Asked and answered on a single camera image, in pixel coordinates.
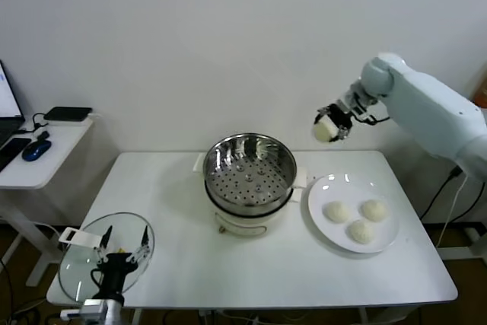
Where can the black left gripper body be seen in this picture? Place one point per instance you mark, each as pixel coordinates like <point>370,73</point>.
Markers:
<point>116,264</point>

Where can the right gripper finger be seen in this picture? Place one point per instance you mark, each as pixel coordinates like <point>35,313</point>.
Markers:
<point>322,109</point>
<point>343,132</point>

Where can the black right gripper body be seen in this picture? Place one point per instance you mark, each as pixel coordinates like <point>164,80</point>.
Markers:
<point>342,113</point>

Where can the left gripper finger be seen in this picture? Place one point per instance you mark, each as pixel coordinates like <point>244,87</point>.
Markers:
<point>145,239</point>
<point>106,236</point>

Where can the white steamed baozi bun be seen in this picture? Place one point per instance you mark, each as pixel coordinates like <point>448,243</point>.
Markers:
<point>360,231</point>
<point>325,129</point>
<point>374,210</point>
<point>336,211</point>

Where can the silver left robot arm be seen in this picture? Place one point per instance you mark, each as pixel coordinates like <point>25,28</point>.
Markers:
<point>110,311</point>

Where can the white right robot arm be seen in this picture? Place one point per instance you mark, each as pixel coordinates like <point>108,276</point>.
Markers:
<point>418,104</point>

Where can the steel perforated steamer basket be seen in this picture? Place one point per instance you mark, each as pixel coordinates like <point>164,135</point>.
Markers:
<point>247,184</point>

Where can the white round plate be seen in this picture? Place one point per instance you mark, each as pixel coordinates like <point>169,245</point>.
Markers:
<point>342,188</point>

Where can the white side table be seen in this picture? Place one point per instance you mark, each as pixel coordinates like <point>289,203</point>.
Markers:
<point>34,173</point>

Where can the white electric cooker pot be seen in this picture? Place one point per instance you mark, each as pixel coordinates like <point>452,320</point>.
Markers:
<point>243,226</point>

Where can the blue computer mouse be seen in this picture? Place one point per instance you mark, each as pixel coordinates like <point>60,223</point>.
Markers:
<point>36,150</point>

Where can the black smartphone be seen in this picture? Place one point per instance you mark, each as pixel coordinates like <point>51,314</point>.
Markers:
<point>13,150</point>

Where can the flat black box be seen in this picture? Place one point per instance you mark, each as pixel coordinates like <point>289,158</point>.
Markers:
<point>68,113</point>

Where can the open black laptop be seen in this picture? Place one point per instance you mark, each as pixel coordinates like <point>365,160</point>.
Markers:
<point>7,104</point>

